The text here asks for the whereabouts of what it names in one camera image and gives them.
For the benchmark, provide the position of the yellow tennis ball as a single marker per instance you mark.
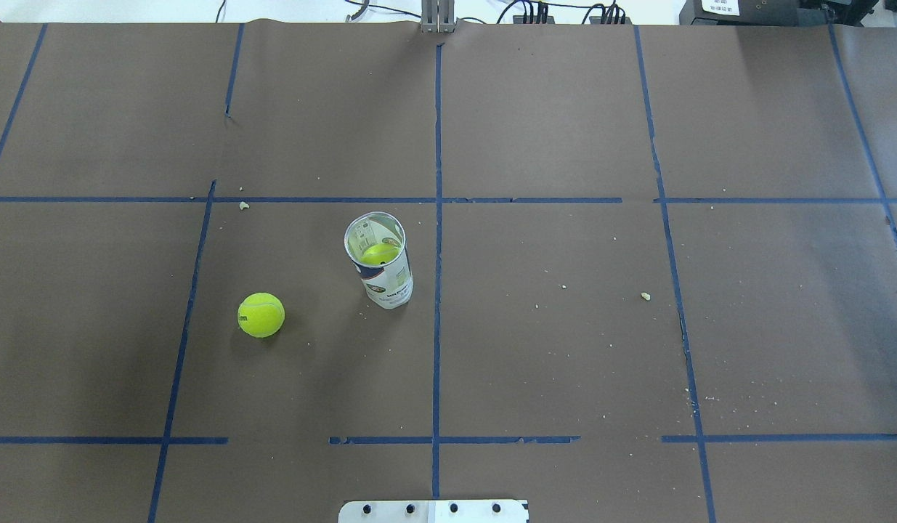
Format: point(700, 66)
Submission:
point(260, 315)

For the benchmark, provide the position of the tennis ball inside can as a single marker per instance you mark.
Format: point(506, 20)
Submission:
point(378, 254)

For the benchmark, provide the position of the clear tennis ball can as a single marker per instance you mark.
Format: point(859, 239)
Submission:
point(388, 285)

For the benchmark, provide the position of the black computer box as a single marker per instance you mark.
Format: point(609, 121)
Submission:
point(775, 13)

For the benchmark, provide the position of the aluminium frame post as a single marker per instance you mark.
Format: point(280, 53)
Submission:
point(438, 16)

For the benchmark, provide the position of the white pedestal column base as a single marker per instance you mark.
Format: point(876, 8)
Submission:
point(458, 510)

